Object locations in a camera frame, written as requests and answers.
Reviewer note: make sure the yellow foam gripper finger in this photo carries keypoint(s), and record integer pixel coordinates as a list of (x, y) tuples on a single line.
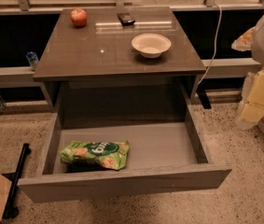
[(244, 41), (251, 107)]

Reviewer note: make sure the green rice chip bag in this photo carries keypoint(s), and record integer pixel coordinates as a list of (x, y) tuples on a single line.
[(109, 155)]

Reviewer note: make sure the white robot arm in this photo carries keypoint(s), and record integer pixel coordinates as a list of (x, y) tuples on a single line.
[(257, 48)]

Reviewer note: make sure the open grey drawer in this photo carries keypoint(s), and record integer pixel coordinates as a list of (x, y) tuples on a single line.
[(167, 152)]

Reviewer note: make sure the grey cabinet counter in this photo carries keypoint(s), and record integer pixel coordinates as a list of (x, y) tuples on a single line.
[(98, 71)]

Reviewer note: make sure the white bowl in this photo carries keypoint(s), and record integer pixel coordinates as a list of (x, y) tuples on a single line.
[(151, 46)]

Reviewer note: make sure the black small device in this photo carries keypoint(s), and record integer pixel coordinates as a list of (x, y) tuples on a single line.
[(125, 19)]

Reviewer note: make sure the red apple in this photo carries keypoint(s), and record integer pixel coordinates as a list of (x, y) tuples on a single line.
[(78, 17)]

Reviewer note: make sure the plastic water bottle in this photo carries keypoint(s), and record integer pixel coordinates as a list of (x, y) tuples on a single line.
[(32, 59)]

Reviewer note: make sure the black metal bar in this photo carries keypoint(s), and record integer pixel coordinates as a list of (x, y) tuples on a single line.
[(11, 210)]

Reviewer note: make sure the grey window ledge rail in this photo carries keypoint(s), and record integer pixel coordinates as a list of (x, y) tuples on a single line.
[(21, 77)]

